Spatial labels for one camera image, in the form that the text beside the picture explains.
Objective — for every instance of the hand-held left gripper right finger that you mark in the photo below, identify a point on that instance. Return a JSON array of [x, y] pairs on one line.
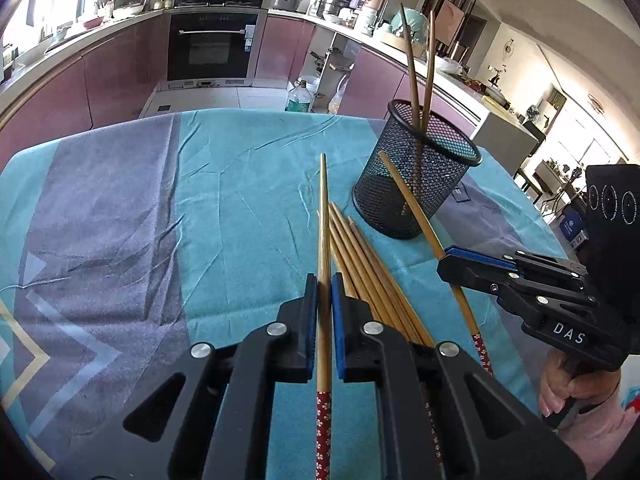
[[339, 320]]

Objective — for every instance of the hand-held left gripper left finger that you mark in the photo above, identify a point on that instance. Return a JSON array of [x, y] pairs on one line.
[[311, 310]]

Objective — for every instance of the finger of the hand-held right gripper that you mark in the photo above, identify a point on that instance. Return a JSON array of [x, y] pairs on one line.
[[470, 275], [480, 257]]

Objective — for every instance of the bunch of wooden chopsticks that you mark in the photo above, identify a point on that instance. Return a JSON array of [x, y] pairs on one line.
[[360, 270]]

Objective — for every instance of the black mesh utensil holder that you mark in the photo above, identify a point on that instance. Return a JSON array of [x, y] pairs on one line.
[[375, 205]]

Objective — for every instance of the person's pink-sleeved right forearm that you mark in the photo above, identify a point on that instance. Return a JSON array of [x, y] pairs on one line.
[[600, 440]]

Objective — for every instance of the person's right hand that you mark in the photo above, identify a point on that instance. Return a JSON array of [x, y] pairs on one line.
[[554, 385]]

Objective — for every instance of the blue bin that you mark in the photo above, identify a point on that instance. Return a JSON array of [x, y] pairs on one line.
[[572, 225]]

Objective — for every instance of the teal and purple tablecloth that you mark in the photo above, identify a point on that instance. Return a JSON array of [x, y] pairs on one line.
[[225, 210]]

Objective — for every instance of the round ceiling lamp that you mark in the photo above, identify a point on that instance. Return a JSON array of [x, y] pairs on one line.
[[596, 102]]

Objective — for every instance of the white bowl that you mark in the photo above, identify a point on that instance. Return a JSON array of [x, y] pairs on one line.
[[450, 65]]

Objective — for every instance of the purple kitchen cabinets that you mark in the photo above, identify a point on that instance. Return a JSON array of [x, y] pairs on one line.
[[75, 95], [380, 75]]

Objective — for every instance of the clear plastic bag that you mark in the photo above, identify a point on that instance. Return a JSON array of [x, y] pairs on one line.
[[337, 100]]

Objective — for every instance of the cooking oil bottle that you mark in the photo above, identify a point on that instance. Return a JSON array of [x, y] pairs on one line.
[[298, 97]]

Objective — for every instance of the wooden slatted screen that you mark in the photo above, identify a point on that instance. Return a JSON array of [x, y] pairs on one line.
[[452, 15]]

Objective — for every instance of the teal food cover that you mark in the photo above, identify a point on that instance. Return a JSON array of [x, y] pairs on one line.
[[419, 20]]

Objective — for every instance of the pink kettle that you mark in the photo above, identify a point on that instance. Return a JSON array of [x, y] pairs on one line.
[[377, 0]]

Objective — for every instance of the black built-in oven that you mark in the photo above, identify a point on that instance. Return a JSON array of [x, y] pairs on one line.
[[210, 50]]

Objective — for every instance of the steel stock pot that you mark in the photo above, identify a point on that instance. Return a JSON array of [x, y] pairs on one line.
[[330, 6]]

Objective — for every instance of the wall clock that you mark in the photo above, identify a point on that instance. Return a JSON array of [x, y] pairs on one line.
[[509, 49]]

